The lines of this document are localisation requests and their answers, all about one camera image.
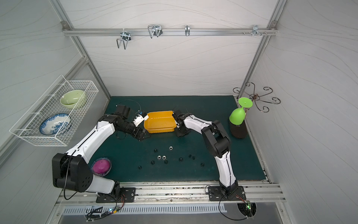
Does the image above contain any yellow plastic storage box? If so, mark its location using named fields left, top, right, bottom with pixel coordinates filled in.
left=144, top=111, right=177, bottom=133

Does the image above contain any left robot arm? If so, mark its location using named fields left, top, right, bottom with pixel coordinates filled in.
left=52, top=105, right=149, bottom=194

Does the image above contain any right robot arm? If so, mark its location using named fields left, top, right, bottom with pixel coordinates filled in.
left=172, top=110, right=238, bottom=195

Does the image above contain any purple fruit in bowl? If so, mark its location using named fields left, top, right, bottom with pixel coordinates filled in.
left=90, top=157, right=112, bottom=177

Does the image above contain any green plastic goblet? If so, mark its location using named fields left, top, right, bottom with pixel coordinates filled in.
left=229, top=97, right=253, bottom=126

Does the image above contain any green ceramic bowl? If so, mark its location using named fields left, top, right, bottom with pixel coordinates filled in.
left=60, top=90, right=87, bottom=110

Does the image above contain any blue white patterned bowl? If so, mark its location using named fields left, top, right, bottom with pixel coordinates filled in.
left=39, top=113, right=72, bottom=136

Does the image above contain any metal double hook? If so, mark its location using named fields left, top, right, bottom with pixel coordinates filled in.
left=116, top=30, right=131, bottom=49

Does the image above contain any small metal hook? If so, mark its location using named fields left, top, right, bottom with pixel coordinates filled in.
left=185, top=25, right=190, bottom=36

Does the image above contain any metal clip hook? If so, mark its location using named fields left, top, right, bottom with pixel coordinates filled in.
left=147, top=24, right=163, bottom=39

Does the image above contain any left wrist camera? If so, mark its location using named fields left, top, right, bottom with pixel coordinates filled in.
left=133, top=111, right=149, bottom=127

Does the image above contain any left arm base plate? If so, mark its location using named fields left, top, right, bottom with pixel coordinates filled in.
left=96, top=187, right=136, bottom=203

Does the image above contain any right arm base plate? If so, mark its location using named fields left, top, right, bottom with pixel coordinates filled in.
left=205, top=185, right=247, bottom=202

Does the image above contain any black scroll wall hook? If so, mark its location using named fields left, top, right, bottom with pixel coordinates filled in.
left=233, top=82, right=281, bottom=113

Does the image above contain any white wire basket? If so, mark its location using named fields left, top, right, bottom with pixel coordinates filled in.
left=9, top=76, right=99, bottom=147

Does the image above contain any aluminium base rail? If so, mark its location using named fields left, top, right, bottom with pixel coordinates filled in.
left=55, top=181, right=286, bottom=207

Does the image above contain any aluminium top rail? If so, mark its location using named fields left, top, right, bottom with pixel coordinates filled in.
left=62, top=22, right=278, bottom=37

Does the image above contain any metal bracket hook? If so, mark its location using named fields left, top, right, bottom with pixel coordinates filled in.
left=242, top=25, right=269, bottom=36

